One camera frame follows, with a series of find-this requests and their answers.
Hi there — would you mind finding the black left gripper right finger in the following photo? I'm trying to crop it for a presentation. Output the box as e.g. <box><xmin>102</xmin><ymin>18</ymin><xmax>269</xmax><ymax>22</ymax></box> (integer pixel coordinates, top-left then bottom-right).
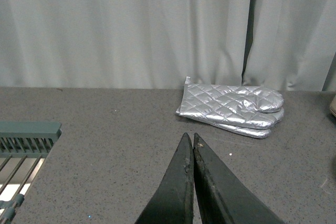
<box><xmin>194</xmin><ymin>133</ymin><xmax>284</xmax><ymax>223</ymax></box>

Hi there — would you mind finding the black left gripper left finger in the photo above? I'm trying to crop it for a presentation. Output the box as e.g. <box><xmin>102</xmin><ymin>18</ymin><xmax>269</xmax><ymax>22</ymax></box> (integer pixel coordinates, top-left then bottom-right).
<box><xmin>136</xmin><ymin>133</ymin><xmax>194</xmax><ymax>224</ymax></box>

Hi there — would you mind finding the beige and chrome toaster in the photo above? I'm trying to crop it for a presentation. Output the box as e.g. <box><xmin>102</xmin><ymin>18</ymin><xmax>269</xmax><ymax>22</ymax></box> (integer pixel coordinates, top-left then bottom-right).
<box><xmin>329</xmin><ymin>96</ymin><xmax>336</xmax><ymax>117</ymax></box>

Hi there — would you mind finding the lower silver quilted oven mitt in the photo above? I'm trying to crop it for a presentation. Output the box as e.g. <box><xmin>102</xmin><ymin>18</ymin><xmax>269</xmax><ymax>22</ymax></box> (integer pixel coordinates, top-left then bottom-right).
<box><xmin>211</xmin><ymin>108</ymin><xmax>285</xmax><ymax>139</ymax></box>

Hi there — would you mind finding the silver quilted oven mitt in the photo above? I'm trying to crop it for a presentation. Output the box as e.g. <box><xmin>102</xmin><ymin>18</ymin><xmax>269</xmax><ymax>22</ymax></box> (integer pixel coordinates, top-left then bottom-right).
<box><xmin>211</xmin><ymin>108</ymin><xmax>285</xmax><ymax>139</ymax></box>
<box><xmin>176</xmin><ymin>77</ymin><xmax>285</xmax><ymax>130</ymax></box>

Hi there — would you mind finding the upper silver quilted oven mitt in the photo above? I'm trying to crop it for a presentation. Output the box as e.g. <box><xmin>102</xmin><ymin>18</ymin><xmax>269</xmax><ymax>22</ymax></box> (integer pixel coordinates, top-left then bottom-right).
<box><xmin>176</xmin><ymin>77</ymin><xmax>285</xmax><ymax>130</ymax></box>

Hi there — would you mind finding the green dish rack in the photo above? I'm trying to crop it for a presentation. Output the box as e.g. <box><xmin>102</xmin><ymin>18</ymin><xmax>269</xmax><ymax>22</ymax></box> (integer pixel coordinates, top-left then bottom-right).
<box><xmin>1</xmin><ymin>121</ymin><xmax>62</xmax><ymax>223</ymax></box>

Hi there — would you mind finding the grey curtain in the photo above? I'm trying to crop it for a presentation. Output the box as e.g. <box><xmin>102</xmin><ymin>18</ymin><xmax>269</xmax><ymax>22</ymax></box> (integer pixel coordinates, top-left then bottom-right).
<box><xmin>1</xmin><ymin>0</ymin><xmax>335</xmax><ymax>91</ymax></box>

